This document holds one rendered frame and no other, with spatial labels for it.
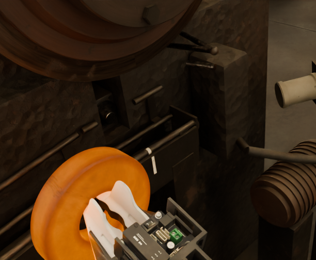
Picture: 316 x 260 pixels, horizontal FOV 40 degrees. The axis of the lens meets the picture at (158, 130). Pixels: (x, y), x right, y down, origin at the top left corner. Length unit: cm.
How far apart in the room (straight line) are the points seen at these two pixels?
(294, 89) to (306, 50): 174
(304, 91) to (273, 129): 105
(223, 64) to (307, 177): 33
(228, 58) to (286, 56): 178
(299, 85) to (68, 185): 65
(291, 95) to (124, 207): 58
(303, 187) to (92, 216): 61
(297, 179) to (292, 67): 158
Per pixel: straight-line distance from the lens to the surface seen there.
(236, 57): 88
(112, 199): 51
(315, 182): 103
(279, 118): 210
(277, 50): 272
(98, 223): 48
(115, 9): 54
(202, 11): 92
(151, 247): 41
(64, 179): 48
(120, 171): 51
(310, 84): 100
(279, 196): 98
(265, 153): 96
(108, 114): 84
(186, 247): 41
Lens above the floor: 120
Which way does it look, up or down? 35 degrees down
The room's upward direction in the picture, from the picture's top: 8 degrees counter-clockwise
